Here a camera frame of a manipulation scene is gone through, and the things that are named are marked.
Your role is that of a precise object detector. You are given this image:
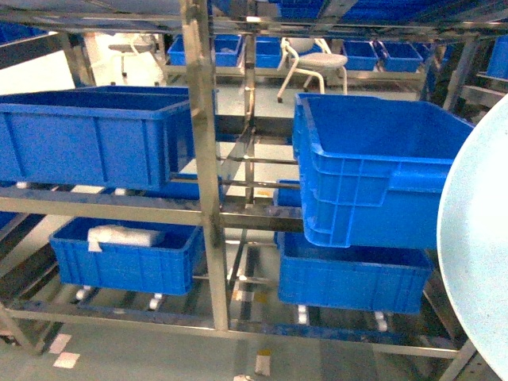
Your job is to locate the white packet in bin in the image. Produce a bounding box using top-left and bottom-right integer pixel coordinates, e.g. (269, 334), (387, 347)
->
(87, 225), (165, 252)

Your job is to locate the blue bin lower right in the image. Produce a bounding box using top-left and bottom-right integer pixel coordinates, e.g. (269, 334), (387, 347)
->
(275, 232), (433, 314)

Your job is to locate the blue bin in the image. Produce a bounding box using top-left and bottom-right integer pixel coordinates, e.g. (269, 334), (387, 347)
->
(275, 232), (433, 314)
(1, 86), (194, 191)
(49, 217), (205, 295)

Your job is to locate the blue bin upper left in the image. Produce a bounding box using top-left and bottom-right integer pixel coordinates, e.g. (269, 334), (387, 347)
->
(1, 86), (194, 191)

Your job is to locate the blue bin lower left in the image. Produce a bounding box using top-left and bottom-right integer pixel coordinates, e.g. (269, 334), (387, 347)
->
(49, 217), (205, 295)

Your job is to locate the white round stool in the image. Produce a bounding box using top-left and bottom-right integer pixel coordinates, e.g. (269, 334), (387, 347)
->
(276, 37), (348, 103)

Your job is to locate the stainless steel shelf rack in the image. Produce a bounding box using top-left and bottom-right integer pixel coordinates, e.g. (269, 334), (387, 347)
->
(0, 0), (508, 381)

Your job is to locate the large blue crate right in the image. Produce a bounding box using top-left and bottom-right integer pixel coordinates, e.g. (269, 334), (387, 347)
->
(293, 93), (473, 249)

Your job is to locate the light blue round tray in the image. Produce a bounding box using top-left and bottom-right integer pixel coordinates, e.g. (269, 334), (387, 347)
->
(437, 98), (507, 380)

